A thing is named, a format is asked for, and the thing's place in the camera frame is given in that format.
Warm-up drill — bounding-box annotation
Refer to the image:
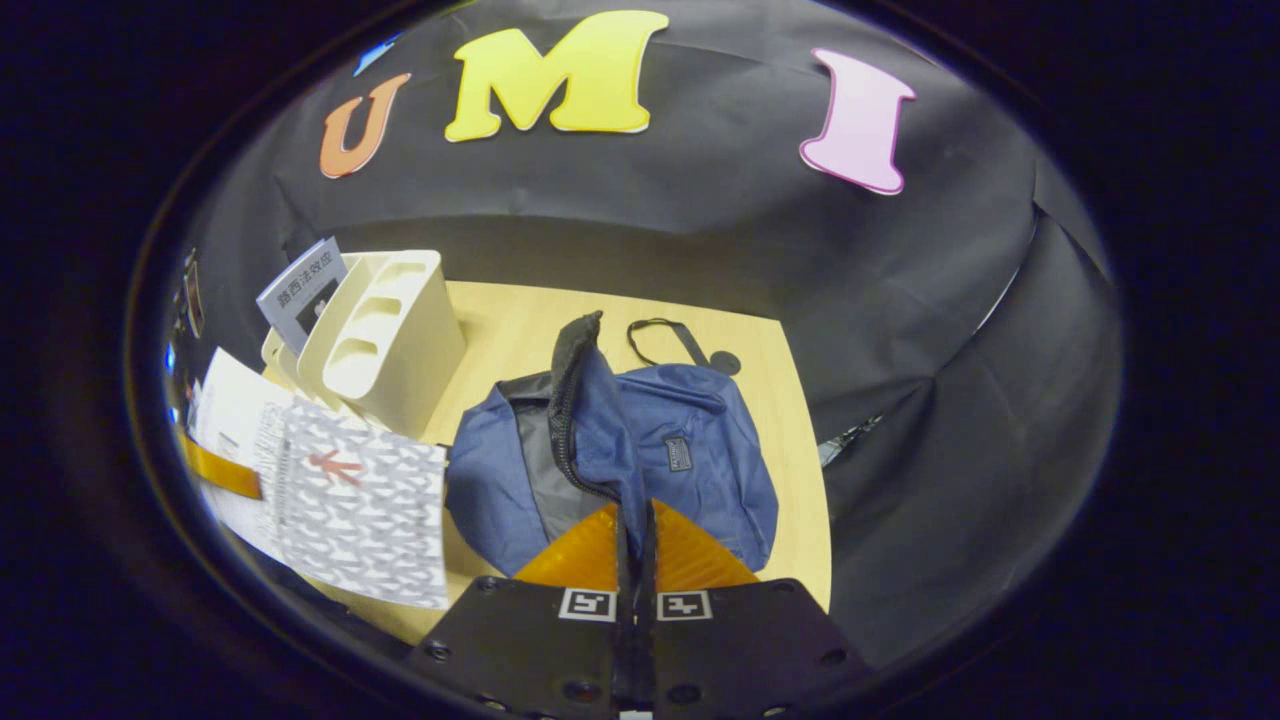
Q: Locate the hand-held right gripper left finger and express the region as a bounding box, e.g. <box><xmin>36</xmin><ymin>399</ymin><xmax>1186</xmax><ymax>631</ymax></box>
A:
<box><xmin>405</xmin><ymin>499</ymin><xmax>638</xmax><ymax>720</ymax></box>

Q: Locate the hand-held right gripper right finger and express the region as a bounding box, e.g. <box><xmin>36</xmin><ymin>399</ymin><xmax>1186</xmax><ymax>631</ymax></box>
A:
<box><xmin>637</xmin><ymin>497</ymin><xmax>872</xmax><ymax>720</ymax></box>

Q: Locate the white book with patterned cover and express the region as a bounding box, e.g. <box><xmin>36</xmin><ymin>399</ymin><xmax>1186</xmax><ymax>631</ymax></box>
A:
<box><xmin>188</xmin><ymin>347</ymin><xmax>451</xmax><ymax>611</ymax></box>

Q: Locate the blue schoolbag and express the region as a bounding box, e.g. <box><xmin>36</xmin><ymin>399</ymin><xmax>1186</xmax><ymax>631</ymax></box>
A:
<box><xmin>445</xmin><ymin>310</ymin><xmax>781</xmax><ymax>583</ymax></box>

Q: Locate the white book with dark cover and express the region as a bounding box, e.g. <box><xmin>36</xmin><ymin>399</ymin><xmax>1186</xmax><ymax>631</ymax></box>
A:
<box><xmin>256</xmin><ymin>237</ymin><xmax>349</xmax><ymax>356</ymax></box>

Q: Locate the cream plastic bookshelf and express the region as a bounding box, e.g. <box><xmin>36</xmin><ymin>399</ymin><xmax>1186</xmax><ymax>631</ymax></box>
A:
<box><xmin>262</xmin><ymin>250</ymin><xmax>468</xmax><ymax>441</ymax></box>

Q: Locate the black backdrop cloth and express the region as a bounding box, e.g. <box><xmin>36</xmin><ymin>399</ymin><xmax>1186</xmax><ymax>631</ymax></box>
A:
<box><xmin>130</xmin><ymin>0</ymin><xmax>1126</xmax><ymax>671</ymax></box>

